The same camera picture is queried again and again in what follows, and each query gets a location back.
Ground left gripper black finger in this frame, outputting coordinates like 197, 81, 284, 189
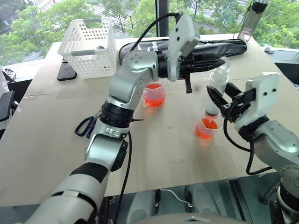
195, 63, 221, 73
194, 54, 226, 65

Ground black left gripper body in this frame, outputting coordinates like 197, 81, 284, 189
179, 54, 199, 94

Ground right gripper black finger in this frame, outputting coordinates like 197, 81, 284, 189
225, 82, 242, 98
206, 85, 231, 112

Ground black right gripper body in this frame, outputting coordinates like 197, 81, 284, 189
220, 88, 258, 123

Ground clear plastic bottle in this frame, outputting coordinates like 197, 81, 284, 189
204, 57, 232, 121

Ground small clear cup orange liquid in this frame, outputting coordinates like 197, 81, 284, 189
195, 117, 219, 141

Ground beaker with orange liquid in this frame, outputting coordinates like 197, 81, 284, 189
142, 83, 166, 109

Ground clear water bottle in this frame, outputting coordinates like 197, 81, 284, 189
237, 0, 270, 42

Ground long black zipper bag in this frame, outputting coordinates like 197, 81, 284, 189
118, 39, 248, 72

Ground white perforated plastic basket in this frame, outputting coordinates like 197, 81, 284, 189
57, 18, 118, 80

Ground black chair armrest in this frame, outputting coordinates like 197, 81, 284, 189
0, 90, 19, 123

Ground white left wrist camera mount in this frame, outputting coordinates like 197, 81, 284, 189
166, 13, 201, 83

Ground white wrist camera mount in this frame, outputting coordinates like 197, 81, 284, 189
166, 13, 201, 83
234, 73, 280, 129

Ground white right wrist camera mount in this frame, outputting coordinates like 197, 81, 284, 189
234, 73, 280, 129

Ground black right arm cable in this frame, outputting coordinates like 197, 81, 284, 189
222, 102, 273, 176

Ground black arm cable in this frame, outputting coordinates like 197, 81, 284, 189
113, 12, 183, 224
222, 102, 273, 176

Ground dark window frame post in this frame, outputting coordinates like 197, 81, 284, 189
155, 0, 170, 38

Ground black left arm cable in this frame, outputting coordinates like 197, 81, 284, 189
113, 12, 183, 224

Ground thin white cable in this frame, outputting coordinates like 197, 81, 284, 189
160, 189, 195, 209

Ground blue handled scissors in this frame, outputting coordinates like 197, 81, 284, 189
74, 109, 103, 139

